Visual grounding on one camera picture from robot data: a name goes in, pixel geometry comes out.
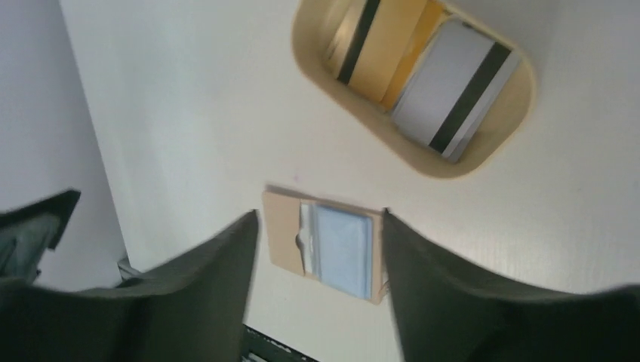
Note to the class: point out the beige leather card holder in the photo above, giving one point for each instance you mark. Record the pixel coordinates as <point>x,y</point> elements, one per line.
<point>282,213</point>

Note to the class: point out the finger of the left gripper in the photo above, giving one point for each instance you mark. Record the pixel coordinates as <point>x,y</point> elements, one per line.
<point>27,232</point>

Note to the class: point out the beige oval plastic tray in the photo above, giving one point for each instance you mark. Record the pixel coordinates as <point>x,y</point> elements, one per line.
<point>312,28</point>

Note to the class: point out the white card in holder pocket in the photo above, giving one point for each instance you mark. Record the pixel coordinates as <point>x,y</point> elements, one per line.
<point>305,237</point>

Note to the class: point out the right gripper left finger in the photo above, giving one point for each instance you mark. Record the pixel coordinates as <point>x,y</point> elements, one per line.
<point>190,308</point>

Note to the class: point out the tan card with dark stripe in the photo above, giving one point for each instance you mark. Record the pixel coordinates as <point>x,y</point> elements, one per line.
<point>369,43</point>

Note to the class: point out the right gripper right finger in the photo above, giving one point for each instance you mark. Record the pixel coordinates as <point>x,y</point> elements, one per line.
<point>447,308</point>

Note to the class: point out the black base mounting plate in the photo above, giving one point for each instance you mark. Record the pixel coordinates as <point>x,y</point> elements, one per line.
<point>257,346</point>

